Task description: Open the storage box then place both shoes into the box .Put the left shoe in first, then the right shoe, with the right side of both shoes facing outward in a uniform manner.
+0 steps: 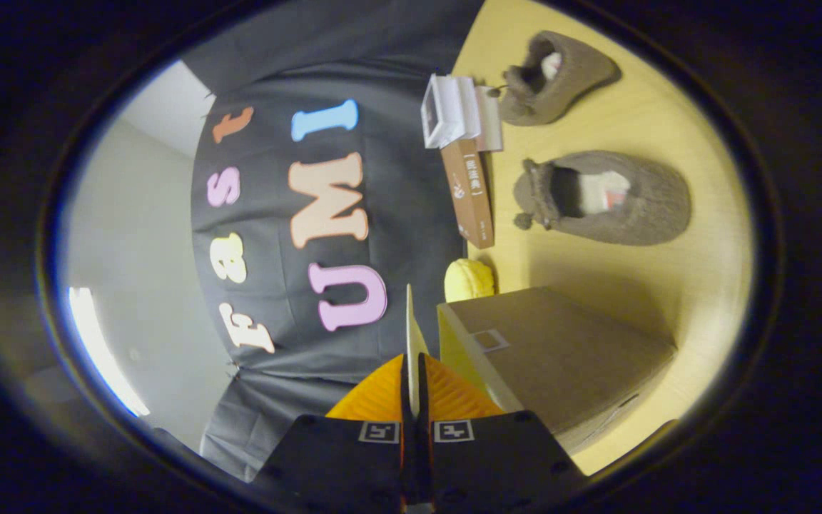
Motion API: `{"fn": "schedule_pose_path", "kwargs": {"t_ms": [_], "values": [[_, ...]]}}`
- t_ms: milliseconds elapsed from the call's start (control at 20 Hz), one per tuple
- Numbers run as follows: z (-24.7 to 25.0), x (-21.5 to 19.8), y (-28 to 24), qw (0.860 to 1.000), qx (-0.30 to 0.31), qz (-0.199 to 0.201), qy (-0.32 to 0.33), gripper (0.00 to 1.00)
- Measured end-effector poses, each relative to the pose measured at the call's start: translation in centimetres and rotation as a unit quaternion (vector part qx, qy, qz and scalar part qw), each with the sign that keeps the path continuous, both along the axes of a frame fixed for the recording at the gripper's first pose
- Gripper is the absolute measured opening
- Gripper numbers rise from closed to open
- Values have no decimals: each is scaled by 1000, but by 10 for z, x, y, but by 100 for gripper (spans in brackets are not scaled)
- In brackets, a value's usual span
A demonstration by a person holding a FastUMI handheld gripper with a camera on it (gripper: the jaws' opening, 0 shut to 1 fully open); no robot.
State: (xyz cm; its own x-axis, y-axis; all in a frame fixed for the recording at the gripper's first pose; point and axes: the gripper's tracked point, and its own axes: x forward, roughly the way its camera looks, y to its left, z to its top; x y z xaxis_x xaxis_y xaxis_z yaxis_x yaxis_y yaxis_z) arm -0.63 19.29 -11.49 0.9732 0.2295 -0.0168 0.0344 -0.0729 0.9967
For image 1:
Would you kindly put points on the brown fabric storage box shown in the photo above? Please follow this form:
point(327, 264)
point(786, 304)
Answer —
point(568, 357)

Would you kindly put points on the yellow round plush toy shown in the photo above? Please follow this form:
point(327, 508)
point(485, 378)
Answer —
point(468, 280)

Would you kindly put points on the brown fuzzy pompom shoe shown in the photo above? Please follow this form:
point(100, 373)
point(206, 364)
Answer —
point(582, 68)
point(657, 207)

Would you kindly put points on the brown book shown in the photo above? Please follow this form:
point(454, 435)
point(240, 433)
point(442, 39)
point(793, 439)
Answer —
point(469, 193)

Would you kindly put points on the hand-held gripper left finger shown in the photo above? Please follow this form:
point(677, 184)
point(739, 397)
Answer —
point(354, 464)

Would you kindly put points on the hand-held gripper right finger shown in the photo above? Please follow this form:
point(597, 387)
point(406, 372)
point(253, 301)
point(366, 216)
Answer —
point(489, 464)

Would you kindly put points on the white portrait cover book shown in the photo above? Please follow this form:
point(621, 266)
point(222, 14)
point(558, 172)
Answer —
point(442, 114)

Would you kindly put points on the black backdrop cloth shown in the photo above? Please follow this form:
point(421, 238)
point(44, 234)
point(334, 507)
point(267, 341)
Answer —
point(404, 221)

